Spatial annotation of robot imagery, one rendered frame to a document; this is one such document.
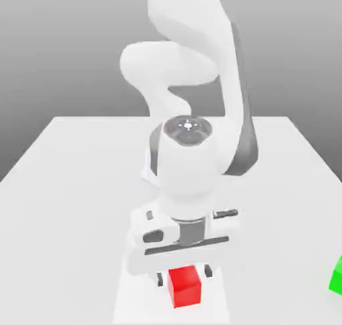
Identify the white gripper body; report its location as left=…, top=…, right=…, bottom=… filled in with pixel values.
left=124, top=235, right=234, bottom=277

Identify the small red cube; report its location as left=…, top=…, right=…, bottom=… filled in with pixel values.
left=167, top=264, right=202, bottom=309

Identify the small green cube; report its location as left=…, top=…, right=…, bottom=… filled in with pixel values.
left=328, top=255, right=342, bottom=296

